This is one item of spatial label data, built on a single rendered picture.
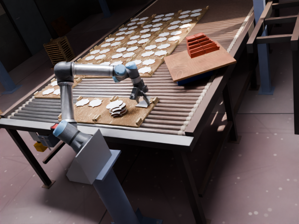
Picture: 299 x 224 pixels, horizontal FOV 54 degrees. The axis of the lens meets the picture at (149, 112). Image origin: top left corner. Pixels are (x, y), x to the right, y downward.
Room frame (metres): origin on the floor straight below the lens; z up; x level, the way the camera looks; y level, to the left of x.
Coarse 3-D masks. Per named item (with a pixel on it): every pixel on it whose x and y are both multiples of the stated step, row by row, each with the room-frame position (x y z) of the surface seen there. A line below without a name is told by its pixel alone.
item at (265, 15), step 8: (272, 0) 3.00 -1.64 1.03; (296, 0) 2.82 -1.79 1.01; (264, 8) 2.86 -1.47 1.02; (272, 8) 2.94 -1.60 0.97; (264, 16) 2.65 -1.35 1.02; (288, 16) 2.50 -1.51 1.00; (296, 16) 2.44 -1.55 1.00; (256, 24) 2.53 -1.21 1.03; (264, 24) 2.59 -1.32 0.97; (296, 24) 2.24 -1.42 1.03; (256, 32) 2.36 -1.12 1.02; (296, 32) 2.10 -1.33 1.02; (248, 40) 2.26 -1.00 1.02; (256, 40) 2.28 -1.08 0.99; (264, 40) 2.24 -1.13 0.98; (272, 40) 2.20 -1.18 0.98; (280, 40) 2.16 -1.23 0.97; (288, 40) 2.12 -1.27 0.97; (296, 40) 1.98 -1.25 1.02; (248, 48) 2.20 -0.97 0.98; (296, 48) 1.98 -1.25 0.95; (296, 56) 2.04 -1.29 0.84; (296, 64) 2.04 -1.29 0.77; (296, 72) 2.04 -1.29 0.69; (296, 80) 2.04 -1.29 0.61; (296, 88) 2.05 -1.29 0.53; (296, 96) 2.05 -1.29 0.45; (296, 104) 2.05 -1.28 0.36; (296, 112) 2.05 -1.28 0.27; (296, 120) 2.05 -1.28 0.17; (296, 128) 2.05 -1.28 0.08
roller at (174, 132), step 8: (32, 120) 2.42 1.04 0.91; (40, 120) 2.36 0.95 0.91; (48, 120) 2.30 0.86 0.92; (56, 120) 2.25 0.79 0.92; (112, 128) 1.84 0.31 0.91; (120, 128) 1.80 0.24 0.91; (128, 128) 1.76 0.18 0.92; (136, 128) 1.72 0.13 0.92; (144, 128) 1.68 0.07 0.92; (152, 128) 1.65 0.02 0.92
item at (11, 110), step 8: (152, 0) 5.30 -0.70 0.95; (144, 8) 5.05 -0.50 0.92; (120, 24) 4.47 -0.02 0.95; (112, 32) 4.25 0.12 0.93; (88, 48) 3.85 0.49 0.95; (80, 56) 3.65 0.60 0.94; (48, 80) 3.19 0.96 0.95; (40, 88) 3.08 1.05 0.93; (24, 96) 2.96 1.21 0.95; (16, 104) 2.82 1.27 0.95; (8, 112) 2.72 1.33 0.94
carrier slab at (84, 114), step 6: (102, 102) 2.25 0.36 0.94; (108, 102) 2.21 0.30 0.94; (78, 108) 2.29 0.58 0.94; (84, 108) 2.25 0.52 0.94; (90, 108) 2.21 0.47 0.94; (96, 108) 2.18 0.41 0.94; (102, 108) 2.14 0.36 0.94; (78, 114) 2.19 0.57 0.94; (84, 114) 2.15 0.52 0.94; (90, 114) 2.11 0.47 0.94; (96, 114) 2.08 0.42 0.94; (60, 120) 2.20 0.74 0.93; (78, 120) 2.08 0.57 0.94; (84, 120) 2.05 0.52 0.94; (90, 120) 2.02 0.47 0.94
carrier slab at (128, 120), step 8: (128, 104) 2.06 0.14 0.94; (136, 104) 2.01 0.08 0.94; (152, 104) 1.93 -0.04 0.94; (104, 112) 2.06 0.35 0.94; (128, 112) 1.94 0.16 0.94; (136, 112) 1.90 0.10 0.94; (144, 112) 1.86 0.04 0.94; (104, 120) 1.94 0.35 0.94; (112, 120) 1.90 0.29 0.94; (120, 120) 1.86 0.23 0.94; (128, 120) 1.83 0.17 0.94; (136, 120) 1.79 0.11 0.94
